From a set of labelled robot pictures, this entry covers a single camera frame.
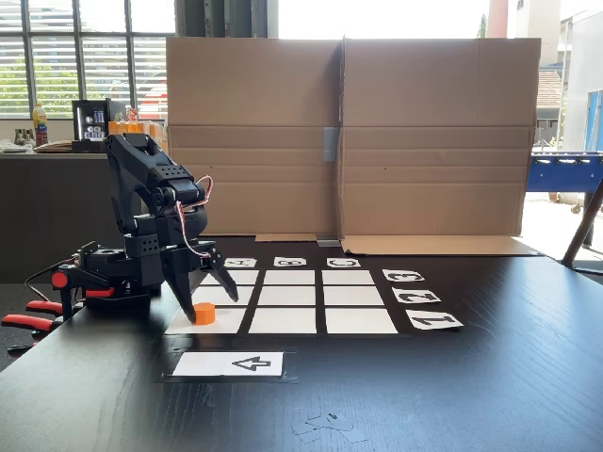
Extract round orange token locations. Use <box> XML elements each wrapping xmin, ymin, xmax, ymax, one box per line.
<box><xmin>193</xmin><ymin>302</ymin><xmax>217</xmax><ymax>326</ymax></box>

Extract white nine-square grid sheet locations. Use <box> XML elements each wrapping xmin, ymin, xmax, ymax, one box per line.
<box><xmin>162</xmin><ymin>267</ymin><xmax>406</xmax><ymax>338</ymax></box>

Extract white arrow paper sheet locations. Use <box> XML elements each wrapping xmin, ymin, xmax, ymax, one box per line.
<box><xmin>171</xmin><ymin>351</ymin><xmax>285</xmax><ymax>378</ymax></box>

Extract black and red bar clamp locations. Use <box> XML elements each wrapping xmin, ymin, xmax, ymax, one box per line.
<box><xmin>49</xmin><ymin>267</ymin><xmax>117</xmax><ymax>324</ymax></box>

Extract orange drink cartons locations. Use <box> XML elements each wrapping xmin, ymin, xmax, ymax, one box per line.
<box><xmin>106</xmin><ymin>106</ymin><xmax>170</xmax><ymax>154</ymax></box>

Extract dark counter cabinet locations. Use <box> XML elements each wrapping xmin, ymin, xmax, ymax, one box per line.
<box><xmin>0</xmin><ymin>151</ymin><xmax>167</xmax><ymax>284</ymax></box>

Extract black mini fridge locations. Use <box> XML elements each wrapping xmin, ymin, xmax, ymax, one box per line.
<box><xmin>71</xmin><ymin>98</ymin><xmax>126</xmax><ymax>153</ymax></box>

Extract grey tape strip on cardboard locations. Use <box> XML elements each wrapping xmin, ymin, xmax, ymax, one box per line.
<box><xmin>323</xmin><ymin>126</ymin><xmax>340</xmax><ymax>162</ymax></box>

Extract brown paper stack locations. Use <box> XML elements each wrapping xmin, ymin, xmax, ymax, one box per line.
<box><xmin>32</xmin><ymin>139</ymin><xmax>74</xmax><ymax>154</ymax></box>

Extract brown cardboard box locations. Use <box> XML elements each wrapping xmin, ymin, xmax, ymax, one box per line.
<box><xmin>337</xmin><ymin>36</ymin><xmax>543</xmax><ymax>257</ymax></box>
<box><xmin>165</xmin><ymin>36</ymin><xmax>344</xmax><ymax>243</ymax></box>

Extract paper sheet number 3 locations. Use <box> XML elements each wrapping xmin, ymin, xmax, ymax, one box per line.
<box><xmin>382</xmin><ymin>268</ymin><xmax>425</xmax><ymax>283</ymax></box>

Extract clear tape scraps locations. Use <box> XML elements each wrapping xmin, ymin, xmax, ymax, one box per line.
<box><xmin>290</xmin><ymin>411</ymin><xmax>369</xmax><ymax>446</ymax></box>

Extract paper sheet number 2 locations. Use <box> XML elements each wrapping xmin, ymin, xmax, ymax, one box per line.
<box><xmin>391</xmin><ymin>288</ymin><xmax>443</xmax><ymax>305</ymax></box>

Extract yellow drink bottle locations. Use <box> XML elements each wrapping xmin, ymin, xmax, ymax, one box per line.
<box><xmin>31</xmin><ymin>103</ymin><xmax>49</xmax><ymax>147</ymax></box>

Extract white cloth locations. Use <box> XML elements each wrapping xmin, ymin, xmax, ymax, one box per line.
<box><xmin>0</xmin><ymin>138</ymin><xmax>35</xmax><ymax>154</ymax></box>

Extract paper sheet number 1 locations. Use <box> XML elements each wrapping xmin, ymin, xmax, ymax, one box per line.
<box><xmin>404</xmin><ymin>309</ymin><xmax>464</xmax><ymax>331</ymax></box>

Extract blue foosball table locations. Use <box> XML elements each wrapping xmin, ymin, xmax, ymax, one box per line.
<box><xmin>525</xmin><ymin>149</ymin><xmax>603</xmax><ymax>214</ymax></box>

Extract metal table leg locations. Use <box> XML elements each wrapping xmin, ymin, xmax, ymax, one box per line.
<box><xmin>560</xmin><ymin>181</ymin><xmax>603</xmax><ymax>276</ymax></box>

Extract black power cable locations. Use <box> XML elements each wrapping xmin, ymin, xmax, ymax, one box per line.
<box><xmin>24</xmin><ymin>256</ymin><xmax>79</xmax><ymax>302</ymax></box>

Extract red-handled spring clamp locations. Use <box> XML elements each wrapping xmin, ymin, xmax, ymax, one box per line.
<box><xmin>0</xmin><ymin>299</ymin><xmax>65</xmax><ymax>357</ymax></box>

